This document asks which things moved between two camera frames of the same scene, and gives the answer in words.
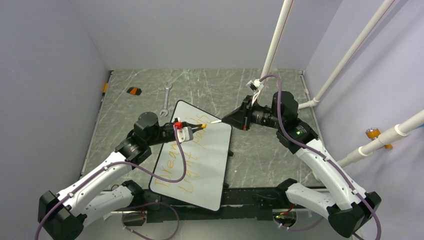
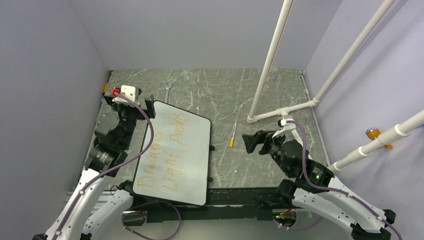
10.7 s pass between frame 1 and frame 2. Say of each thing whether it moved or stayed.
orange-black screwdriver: stayed
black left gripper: moved
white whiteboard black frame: moved
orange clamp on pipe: stayed
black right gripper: moved
